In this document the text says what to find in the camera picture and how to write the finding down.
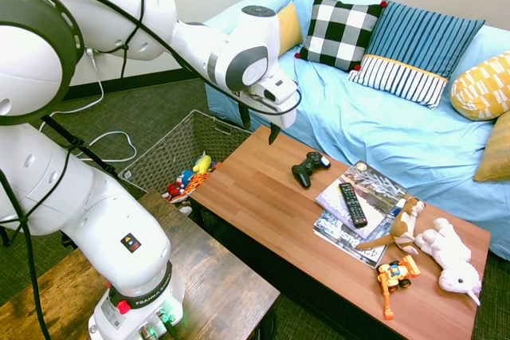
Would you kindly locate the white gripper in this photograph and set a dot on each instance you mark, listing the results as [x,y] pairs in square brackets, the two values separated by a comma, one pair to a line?
[285,115]

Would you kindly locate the black gamepad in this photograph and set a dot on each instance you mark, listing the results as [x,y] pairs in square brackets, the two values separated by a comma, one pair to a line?
[307,169]

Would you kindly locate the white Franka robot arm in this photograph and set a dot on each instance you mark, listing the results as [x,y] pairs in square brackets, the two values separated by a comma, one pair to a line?
[119,244]

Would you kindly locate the grey woven basket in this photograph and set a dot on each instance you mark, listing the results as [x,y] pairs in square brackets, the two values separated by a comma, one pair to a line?
[175,145]

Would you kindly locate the yellow and blue fish plush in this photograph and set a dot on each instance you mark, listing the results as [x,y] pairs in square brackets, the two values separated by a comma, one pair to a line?
[202,164]

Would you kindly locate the reddish wooden coffee table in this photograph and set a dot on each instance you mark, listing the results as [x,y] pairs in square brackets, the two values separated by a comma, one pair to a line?
[255,204]

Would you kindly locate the orange flame dolphin plush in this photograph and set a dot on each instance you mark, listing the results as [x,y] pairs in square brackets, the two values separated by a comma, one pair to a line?
[198,182]

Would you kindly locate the blue masked hero plush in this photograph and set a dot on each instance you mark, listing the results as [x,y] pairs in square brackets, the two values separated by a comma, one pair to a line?
[184,179]

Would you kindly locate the sofa with light blue cover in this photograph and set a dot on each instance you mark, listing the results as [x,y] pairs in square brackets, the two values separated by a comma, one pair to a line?
[358,117]

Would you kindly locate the plain yellow pillow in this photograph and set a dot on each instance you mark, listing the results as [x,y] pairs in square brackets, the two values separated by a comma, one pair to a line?
[289,25]

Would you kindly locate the white plush toy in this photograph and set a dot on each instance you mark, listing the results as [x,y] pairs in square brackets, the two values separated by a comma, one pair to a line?
[185,209]

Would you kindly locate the black white checkered pillow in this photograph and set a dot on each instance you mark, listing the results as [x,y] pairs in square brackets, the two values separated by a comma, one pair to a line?
[338,33]

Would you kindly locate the black remote control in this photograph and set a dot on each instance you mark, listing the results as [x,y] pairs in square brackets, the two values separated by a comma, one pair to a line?
[352,204]

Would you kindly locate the purple title magazine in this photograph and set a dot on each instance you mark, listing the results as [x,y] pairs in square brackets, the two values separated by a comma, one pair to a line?
[376,192]

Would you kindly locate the Business magazine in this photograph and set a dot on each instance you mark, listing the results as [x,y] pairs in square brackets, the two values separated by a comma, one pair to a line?
[342,236]

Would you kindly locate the white navy striped pillow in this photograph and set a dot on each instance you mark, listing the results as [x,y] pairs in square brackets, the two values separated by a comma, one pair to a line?
[398,77]

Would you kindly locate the dark rustic wooden table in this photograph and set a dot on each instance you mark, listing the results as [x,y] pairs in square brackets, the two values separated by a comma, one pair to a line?
[223,276]

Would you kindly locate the glossy magazine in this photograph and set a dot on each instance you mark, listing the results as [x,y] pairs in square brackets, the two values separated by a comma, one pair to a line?
[384,225]

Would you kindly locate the brown kangaroo plush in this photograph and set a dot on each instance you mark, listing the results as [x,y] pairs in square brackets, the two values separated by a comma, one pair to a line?
[404,222]

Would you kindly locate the blue striped pillow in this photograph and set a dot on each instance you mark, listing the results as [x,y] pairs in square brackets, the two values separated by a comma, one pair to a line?
[422,37]

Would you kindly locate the orange toy excavator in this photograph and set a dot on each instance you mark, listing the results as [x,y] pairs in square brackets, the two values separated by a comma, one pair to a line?
[394,274]

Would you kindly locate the yellow white patterned pillow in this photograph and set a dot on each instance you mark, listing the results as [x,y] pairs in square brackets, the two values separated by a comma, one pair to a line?
[482,89]

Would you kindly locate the white unicorn plush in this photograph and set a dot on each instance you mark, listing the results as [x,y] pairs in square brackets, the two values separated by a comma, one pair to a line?
[450,260]

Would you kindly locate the mustard textured pillow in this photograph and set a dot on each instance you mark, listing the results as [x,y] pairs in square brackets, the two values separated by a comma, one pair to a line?
[498,149]

